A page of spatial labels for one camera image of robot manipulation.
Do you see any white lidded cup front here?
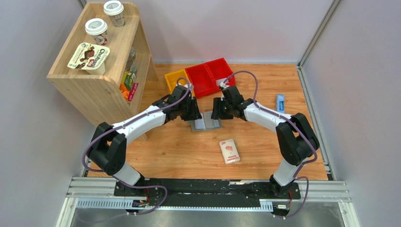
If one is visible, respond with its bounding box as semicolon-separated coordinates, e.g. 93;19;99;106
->
85;18;108;45

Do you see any red plastic bin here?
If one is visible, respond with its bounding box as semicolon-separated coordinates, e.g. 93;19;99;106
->
205;58;233;93
185;63;217;98

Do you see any green box on shelf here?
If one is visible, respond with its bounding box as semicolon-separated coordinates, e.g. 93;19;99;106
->
122;71;136;91

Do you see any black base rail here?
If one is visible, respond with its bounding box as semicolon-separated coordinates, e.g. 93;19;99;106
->
113;178;301;205

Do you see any grey credit card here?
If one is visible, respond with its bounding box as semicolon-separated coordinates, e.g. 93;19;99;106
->
216;79;224;86

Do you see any pink box on shelf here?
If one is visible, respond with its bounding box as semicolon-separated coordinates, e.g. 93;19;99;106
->
127;82;139;102

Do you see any white lidded cup back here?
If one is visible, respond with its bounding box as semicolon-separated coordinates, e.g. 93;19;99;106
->
103;0;125;27

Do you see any Chobani yogurt cup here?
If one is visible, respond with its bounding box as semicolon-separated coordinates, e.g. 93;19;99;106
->
67;43;110;75

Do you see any white lidded cup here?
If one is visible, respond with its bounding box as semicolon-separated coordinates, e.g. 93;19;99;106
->
103;0;125;27
85;18;108;45

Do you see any orange box on shelf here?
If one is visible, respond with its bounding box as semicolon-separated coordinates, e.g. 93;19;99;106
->
120;83;130;101

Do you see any red plastic bin middle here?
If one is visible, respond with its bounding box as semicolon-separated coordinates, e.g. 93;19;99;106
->
185;63;217;98

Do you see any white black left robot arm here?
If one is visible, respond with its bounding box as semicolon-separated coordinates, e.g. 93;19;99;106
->
83;85;201;196

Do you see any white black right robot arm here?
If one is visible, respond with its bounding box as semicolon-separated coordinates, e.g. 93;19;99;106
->
211;86;320;198

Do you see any wooden shelf unit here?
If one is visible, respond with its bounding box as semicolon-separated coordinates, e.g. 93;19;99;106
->
47;1;158;125

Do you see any grey slotted cable duct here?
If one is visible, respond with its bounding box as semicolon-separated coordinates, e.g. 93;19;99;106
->
76;198;273;212

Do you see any blue toothbrush package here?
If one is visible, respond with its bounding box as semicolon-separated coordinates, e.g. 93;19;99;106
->
275;94;285;114

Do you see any red plastic bin right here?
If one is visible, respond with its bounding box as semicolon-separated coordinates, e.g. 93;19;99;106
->
205;58;233;93

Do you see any clear jar on shelf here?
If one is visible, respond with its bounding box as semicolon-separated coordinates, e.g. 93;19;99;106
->
125;46;137;74

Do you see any white sponge packet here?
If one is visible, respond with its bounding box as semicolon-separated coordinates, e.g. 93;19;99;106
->
219;139;240;165

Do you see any grey leather card holder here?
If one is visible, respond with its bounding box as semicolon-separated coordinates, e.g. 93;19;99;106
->
188;111;222;132

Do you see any yellow plastic bin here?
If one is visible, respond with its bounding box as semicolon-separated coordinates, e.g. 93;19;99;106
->
165;69;195;97

